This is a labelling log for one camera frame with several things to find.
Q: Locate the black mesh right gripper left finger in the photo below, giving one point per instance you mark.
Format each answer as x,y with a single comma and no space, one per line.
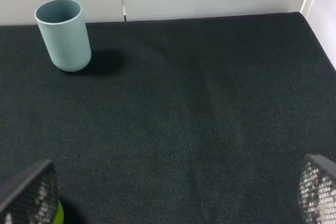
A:
31,196

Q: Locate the green papaya fruit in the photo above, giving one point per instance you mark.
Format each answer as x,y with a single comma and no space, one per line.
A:
59,217

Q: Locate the black table cloth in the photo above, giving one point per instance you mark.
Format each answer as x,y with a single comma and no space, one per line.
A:
178,121

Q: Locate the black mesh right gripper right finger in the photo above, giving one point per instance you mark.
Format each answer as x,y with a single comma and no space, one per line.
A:
316,193

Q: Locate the pale blue tall cup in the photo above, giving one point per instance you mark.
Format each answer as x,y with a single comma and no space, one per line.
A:
63,28

